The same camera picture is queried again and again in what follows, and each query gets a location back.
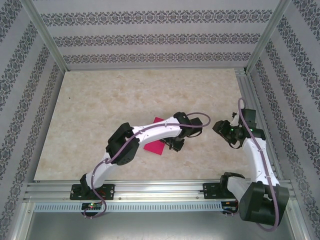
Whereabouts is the right aluminium frame post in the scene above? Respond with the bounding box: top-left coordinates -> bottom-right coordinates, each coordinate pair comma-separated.
244,0 -> 292,73

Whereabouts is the aluminium frame post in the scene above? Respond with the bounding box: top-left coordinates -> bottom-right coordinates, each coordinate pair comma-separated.
21,0 -> 70,72
244,0 -> 292,73

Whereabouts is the slotted grey cable duct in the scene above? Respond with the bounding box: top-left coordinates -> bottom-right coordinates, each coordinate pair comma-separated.
33,201 -> 223,213

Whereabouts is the left aluminium frame post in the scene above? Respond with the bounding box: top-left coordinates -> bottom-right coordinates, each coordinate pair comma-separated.
21,0 -> 70,72

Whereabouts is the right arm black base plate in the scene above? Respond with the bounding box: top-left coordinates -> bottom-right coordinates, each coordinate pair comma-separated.
202,182 -> 250,200

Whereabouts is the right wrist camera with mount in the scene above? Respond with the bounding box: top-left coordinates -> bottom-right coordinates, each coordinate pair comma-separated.
230,112 -> 240,128

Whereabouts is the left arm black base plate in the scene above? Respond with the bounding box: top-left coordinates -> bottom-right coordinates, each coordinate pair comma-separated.
69,184 -> 115,201

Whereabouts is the long aluminium mounting rail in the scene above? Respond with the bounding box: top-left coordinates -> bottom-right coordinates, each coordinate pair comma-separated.
23,178 -> 297,202

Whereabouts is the right circuit board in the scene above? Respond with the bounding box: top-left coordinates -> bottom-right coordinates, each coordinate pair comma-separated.
222,201 -> 238,212

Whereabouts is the aluminium side rail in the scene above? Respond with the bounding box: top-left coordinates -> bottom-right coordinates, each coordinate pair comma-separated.
234,68 -> 285,181

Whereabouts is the pink square paper sheet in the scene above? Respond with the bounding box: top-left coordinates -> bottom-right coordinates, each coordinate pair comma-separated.
143,116 -> 168,156

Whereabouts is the circuit board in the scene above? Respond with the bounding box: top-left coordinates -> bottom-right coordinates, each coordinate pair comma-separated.
81,202 -> 103,211
222,201 -> 238,212

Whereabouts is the left circuit board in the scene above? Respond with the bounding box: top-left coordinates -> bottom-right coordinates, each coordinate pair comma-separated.
81,202 -> 103,211

